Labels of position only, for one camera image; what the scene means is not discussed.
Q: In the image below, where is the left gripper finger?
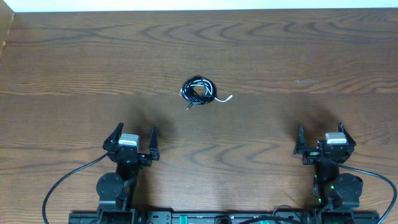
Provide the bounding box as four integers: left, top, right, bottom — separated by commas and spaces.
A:
149, 126, 160, 161
103, 123, 124, 152

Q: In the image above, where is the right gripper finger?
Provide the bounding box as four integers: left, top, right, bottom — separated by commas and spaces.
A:
294, 125, 307, 154
338, 121, 356, 146

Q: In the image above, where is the white cable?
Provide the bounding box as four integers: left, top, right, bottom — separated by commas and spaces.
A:
179, 80, 234, 103

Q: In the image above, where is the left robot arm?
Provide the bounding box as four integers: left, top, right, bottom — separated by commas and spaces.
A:
96, 123, 160, 224

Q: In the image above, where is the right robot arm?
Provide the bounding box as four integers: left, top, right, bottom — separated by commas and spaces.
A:
294, 122, 363, 223

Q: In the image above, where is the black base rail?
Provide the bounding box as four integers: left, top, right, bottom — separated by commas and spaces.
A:
68, 210, 379, 224

